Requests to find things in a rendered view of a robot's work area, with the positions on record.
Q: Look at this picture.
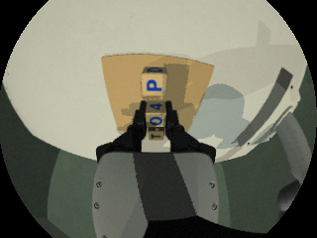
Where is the tan flat mat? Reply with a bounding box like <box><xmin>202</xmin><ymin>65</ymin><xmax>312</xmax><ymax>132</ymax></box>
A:
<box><xmin>101</xmin><ymin>54</ymin><xmax>215</xmax><ymax>132</ymax></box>

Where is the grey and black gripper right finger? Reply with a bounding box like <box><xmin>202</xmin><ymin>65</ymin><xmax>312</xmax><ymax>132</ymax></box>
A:
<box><xmin>165</xmin><ymin>101</ymin><xmax>216</xmax><ymax>164</ymax></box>

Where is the wooden letter block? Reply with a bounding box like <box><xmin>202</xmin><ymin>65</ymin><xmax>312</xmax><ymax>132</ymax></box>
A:
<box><xmin>141</xmin><ymin>66</ymin><xmax>168</xmax><ymax>96</ymax></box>
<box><xmin>148</xmin><ymin>127</ymin><xmax>164</xmax><ymax>140</ymax></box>
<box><xmin>146</xmin><ymin>101</ymin><xmax>166</xmax><ymax>127</ymax></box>

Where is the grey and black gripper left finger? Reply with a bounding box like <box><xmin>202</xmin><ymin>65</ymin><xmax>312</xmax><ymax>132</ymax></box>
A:
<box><xmin>96</xmin><ymin>101</ymin><xmax>147</xmax><ymax>164</ymax></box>

